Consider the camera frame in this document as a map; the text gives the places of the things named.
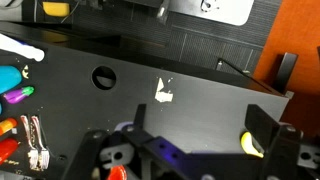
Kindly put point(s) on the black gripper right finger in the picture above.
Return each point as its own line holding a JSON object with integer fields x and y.
{"x": 261, "y": 125}

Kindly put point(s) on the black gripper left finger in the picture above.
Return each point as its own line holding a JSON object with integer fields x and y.
{"x": 140, "y": 116}

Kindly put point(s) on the yellow toy banana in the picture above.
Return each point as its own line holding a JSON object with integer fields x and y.
{"x": 247, "y": 143}

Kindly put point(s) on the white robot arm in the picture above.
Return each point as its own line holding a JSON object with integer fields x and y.
{"x": 220, "y": 10}

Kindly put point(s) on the small tan toy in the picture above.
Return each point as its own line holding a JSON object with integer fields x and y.
{"x": 163, "y": 91}

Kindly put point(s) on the silver fork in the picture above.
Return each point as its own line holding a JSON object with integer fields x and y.
{"x": 40, "y": 140}
{"x": 27, "y": 136}

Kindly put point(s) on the small torn paper crumb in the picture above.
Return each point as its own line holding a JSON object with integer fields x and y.
{"x": 25, "y": 71}

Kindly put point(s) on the purple toy eggplant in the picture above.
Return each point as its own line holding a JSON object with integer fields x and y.
{"x": 18, "y": 95}

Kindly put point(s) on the orange sauce bottle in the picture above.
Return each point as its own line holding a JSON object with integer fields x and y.
{"x": 6, "y": 126}

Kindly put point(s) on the white toothpaste tube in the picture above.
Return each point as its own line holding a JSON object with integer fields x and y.
{"x": 21, "y": 50}

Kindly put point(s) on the red plastic cup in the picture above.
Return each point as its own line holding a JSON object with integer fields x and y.
{"x": 7, "y": 150}

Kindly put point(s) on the yellow sponge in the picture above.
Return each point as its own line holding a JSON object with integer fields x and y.
{"x": 55, "y": 8}

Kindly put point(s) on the blue plastic cup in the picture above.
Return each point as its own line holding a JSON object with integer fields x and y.
{"x": 8, "y": 78}

